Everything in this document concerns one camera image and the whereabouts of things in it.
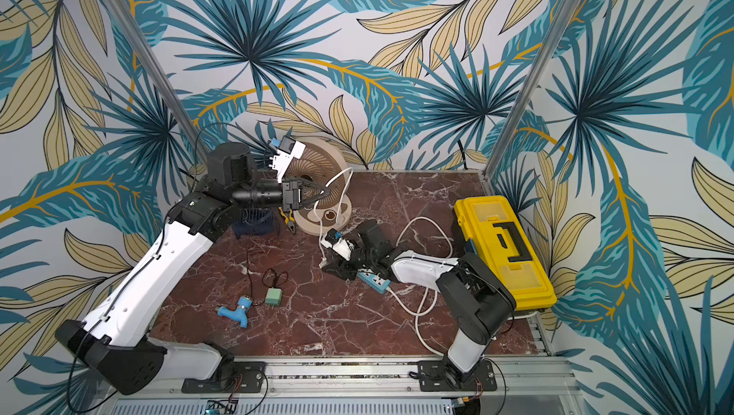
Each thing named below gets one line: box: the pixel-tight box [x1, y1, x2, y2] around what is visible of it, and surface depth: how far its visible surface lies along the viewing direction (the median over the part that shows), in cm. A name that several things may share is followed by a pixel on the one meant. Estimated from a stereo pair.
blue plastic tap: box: [216, 296, 253, 328], surface depth 84 cm
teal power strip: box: [356, 268, 391, 294], surface depth 90 cm
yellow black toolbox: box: [453, 195, 558, 311], surface depth 84 cm
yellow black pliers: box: [278, 206, 297, 235], surface depth 104 cm
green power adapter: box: [264, 286, 283, 306], surface depth 87 cm
